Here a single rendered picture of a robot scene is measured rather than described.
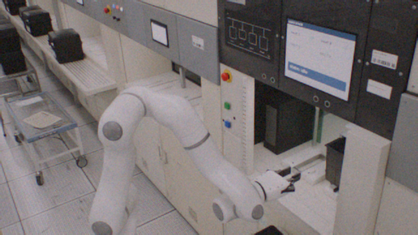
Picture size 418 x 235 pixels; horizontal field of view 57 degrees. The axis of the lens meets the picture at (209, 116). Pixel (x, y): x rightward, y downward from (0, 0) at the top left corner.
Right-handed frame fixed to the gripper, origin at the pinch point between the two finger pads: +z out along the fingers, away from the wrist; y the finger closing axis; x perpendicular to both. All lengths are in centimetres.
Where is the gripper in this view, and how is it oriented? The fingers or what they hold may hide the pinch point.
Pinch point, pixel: (290, 174)
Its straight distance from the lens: 140.4
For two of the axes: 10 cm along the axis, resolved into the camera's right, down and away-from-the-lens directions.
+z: 8.3, -3.0, 4.8
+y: 5.6, 3.7, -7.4
